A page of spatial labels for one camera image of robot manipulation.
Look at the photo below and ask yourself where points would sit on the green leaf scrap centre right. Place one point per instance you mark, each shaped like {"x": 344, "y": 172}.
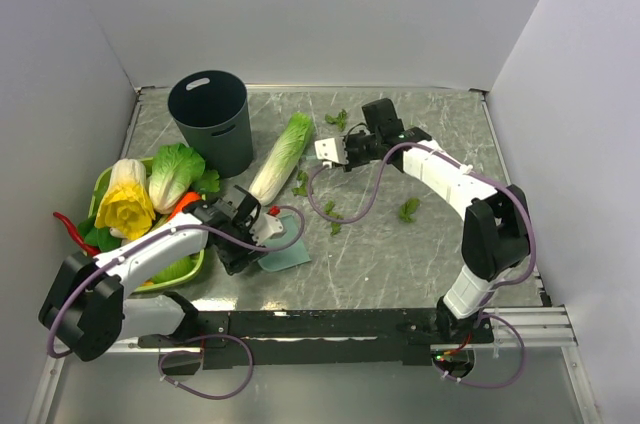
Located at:
{"x": 408, "y": 209}

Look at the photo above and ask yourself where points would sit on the green leaf scrap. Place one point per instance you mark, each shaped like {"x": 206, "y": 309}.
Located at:
{"x": 334, "y": 218}
{"x": 339, "y": 120}
{"x": 300, "y": 189}
{"x": 408, "y": 209}

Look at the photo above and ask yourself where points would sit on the long green napa cabbage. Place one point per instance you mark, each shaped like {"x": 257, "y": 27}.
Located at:
{"x": 282, "y": 159}

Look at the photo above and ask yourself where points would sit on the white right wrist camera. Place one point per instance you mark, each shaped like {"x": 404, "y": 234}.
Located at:
{"x": 331, "y": 152}

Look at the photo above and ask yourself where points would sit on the round green cabbage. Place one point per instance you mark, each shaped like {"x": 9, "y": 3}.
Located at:
{"x": 176, "y": 270}

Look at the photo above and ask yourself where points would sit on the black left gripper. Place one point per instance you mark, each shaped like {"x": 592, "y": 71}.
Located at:
{"x": 236, "y": 261}

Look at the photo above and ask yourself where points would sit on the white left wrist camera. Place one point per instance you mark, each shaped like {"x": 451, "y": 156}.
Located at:
{"x": 266, "y": 227}

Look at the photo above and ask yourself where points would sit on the red chili pepper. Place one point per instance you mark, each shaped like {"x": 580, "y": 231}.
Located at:
{"x": 75, "y": 235}

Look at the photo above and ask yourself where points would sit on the green vegetable basket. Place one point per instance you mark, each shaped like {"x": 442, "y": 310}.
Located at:
{"x": 100, "y": 240}

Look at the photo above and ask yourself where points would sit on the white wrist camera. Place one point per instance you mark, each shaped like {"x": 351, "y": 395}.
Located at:
{"x": 331, "y": 152}
{"x": 266, "y": 227}

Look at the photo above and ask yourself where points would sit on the yellow white cabbage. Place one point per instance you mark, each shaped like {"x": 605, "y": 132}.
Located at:
{"x": 126, "y": 205}

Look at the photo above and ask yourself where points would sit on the orange carrot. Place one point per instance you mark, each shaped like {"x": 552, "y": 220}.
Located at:
{"x": 188, "y": 198}

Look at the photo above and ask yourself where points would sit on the green leaf scrap back right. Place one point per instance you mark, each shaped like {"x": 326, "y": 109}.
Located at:
{"x": 300, "y": 189}

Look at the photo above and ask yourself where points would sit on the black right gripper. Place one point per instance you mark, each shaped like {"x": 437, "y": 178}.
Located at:
{"x": 351, "y": 164}

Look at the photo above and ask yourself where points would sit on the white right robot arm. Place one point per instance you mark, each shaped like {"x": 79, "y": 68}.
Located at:
{"x": 495, "y": 238}

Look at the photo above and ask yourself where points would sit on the green leaf scrap front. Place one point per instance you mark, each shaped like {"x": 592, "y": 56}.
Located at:
{"x": 334, "y": 218}

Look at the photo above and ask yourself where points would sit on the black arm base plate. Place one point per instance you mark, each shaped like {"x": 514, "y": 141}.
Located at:
{"x": 301, "y": 337}

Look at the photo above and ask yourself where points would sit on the aluminium rail frame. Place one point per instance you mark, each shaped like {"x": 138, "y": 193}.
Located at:
{"x": 533, "y": 326}

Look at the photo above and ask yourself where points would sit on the teal hand brush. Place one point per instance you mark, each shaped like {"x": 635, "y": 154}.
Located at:
{"x": 310, "y": 161}

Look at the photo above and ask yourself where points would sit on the dark grey waste bin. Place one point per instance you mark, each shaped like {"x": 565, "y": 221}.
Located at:
{"x": 211, "y": 111}

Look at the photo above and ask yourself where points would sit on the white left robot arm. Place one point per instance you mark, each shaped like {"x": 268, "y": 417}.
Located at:
{"x": 90, "y": 306}

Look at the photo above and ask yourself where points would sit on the green leafy lettuce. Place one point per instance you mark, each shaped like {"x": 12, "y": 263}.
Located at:
{"x": 174, "y": 168}

